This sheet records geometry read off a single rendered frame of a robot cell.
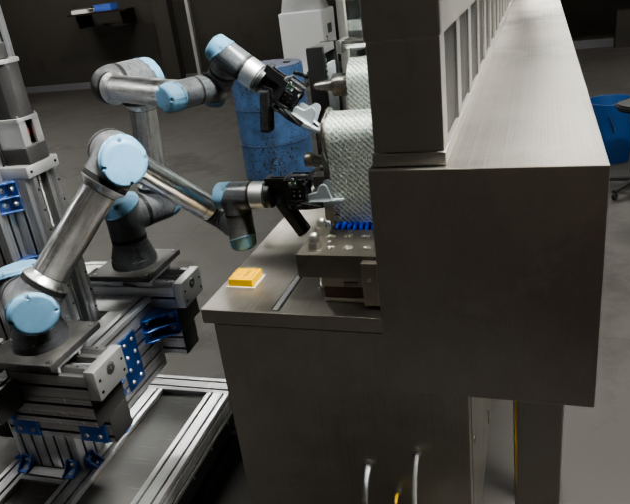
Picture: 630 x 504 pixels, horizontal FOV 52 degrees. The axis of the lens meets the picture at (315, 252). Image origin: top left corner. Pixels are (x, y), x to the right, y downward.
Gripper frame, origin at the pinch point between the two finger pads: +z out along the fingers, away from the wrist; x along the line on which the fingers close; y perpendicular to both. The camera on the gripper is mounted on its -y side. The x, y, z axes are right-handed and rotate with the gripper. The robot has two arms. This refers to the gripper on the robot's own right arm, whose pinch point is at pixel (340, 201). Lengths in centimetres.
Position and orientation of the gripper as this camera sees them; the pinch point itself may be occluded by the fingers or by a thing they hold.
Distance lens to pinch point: 169.2
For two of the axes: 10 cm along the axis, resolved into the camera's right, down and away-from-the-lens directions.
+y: -1.2, -9.1, -4.0
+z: 9.5, 0.2, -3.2
